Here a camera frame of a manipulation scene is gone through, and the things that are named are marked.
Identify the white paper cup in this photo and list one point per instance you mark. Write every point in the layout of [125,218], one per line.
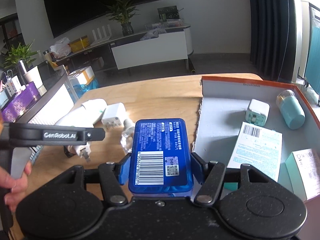
[33,75]

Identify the long low TV console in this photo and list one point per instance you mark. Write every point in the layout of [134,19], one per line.
[129,51]

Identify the white plug-in device green button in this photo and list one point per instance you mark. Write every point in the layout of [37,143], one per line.
[75,118]

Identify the clear glass refill bottle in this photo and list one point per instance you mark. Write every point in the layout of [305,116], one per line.
[127,135]

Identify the dark blue curtain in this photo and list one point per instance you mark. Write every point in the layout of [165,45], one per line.
[273,38]

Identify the light blue jar clear lid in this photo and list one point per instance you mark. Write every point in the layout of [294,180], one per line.
[290,109]

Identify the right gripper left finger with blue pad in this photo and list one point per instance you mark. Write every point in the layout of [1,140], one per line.
[112,177]

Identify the white router with antennas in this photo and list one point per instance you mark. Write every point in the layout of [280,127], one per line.
[101,34]

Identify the purple box on counter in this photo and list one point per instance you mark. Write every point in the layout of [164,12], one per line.
[20,103]

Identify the person's left hand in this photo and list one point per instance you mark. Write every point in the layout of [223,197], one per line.
[17,187]

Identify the bamboo plant in glass vase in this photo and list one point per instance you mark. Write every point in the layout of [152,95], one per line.
[122,11]

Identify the teal white carton box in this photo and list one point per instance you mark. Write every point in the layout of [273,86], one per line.
[259,147]

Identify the white rectangular power adapter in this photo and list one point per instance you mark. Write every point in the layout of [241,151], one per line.
[114,115]

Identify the curved white dark counter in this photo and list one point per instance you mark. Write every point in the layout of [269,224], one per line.
[57,97]

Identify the small white charger cube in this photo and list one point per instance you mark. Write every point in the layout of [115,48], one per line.
[257,112]

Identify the white product box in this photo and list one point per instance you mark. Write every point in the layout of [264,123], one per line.
[303,170]

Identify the white yellow cardboard box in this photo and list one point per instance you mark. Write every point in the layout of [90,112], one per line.
[83,76]

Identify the blue plastic bag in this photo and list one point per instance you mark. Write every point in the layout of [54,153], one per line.
[82,89]

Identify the framed picture on console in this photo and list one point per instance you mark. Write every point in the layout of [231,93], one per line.
[168,13]

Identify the orange white shallow box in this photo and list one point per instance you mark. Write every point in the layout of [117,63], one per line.
[251,205]

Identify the white plastic bag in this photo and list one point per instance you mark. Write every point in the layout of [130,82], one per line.
[61,48]

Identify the green leafy plant left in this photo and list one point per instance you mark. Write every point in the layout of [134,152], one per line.
[21,52]

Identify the yellow box on console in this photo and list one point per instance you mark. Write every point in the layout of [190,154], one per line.
[79,44]

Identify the teal hard-shell suitcase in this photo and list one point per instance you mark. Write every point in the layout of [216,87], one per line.
[312,72]

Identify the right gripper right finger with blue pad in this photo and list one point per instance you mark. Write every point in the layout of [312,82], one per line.
[200,171]

